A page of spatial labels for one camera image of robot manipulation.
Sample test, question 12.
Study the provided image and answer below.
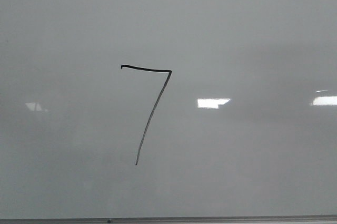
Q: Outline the white whiteboard with aluminium frame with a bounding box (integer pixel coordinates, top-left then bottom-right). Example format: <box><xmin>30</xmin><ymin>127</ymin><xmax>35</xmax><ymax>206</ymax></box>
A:
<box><xmin>1</xmin><ymin>0</ymin><xmax>336</xmax><ymax>219</ymax></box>

